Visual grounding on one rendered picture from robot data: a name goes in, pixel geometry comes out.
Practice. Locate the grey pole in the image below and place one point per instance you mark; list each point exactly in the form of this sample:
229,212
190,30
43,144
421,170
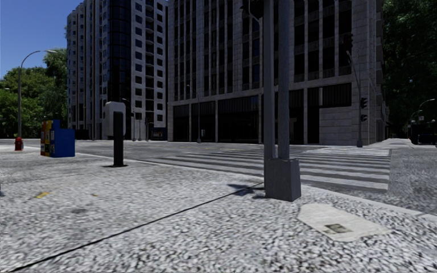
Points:
282,177

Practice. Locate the pale concrete building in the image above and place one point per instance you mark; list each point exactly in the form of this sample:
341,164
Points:
307,51

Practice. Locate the white tower with dark glass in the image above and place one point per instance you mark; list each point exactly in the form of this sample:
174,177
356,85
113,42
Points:
102,68

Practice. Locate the traffic light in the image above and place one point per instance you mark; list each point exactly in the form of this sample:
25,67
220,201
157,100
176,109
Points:
359,112

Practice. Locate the blue booth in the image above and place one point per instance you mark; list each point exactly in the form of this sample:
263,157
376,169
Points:
61,140

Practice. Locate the trees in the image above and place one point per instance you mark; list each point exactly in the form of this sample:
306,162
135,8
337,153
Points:
34,99
409,61

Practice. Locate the red fire hydrant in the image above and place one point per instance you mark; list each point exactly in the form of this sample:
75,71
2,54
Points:
18,144

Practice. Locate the grey street lamp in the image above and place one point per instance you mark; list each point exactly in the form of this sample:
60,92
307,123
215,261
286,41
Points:
19,102
422,111

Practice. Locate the dark bin or box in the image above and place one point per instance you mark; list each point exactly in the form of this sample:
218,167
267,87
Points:
423,134

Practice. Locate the white box on a post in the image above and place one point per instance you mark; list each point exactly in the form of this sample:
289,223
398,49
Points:
118,136

